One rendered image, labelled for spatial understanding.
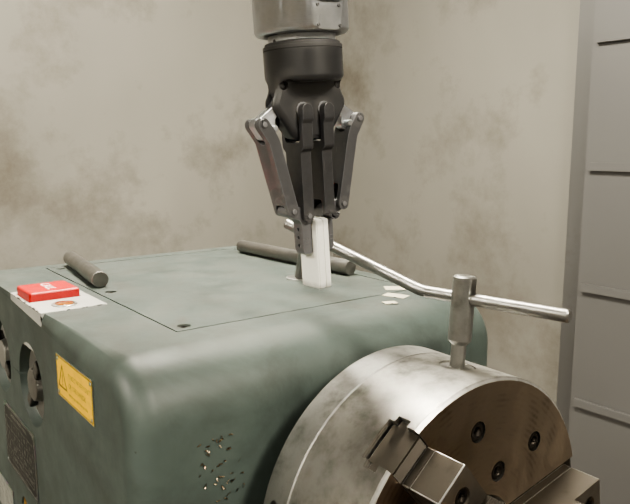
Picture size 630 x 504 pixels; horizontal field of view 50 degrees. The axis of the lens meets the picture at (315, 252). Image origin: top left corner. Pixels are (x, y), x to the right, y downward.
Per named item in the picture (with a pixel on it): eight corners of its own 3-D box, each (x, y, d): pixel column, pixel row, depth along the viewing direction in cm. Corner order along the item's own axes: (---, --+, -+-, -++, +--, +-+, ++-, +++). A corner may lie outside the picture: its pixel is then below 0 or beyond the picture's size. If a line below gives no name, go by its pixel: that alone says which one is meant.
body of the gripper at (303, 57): (288, 34, 58) (295, 143, 59) (362, 35, 63) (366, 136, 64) (242, 44, 63) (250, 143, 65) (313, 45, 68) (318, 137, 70)
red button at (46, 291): (17, 301, 85) (16, 285, 84) (65, 294, 88) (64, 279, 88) (30, 310, 80) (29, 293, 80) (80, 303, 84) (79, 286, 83)
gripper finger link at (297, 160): (314, 102, 62) (302, 103, 62) (319, 222, 65) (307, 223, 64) (290, 104, 65) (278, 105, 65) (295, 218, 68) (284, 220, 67)
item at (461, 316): (470, 396, 64) (481, 276, 63) (458, 401, 62) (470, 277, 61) (449, 391, 65) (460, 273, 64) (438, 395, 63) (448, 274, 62)
